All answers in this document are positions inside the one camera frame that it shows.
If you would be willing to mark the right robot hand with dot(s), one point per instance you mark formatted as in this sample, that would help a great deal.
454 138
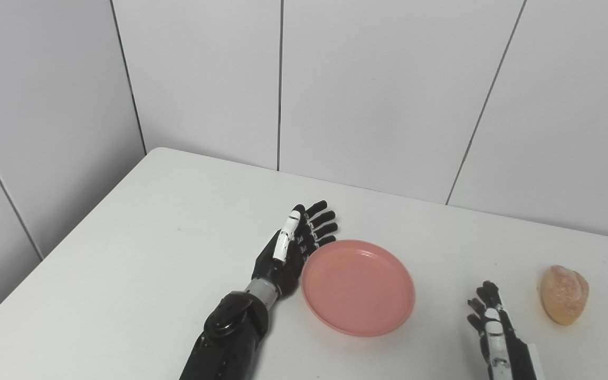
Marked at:
499 338

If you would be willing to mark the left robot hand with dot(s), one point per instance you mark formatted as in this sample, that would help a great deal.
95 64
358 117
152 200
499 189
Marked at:
293 248

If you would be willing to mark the pink round plate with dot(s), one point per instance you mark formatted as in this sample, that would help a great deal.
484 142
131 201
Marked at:
358 287

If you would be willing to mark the brown bread roll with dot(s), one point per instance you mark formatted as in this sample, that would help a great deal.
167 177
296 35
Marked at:
564 294

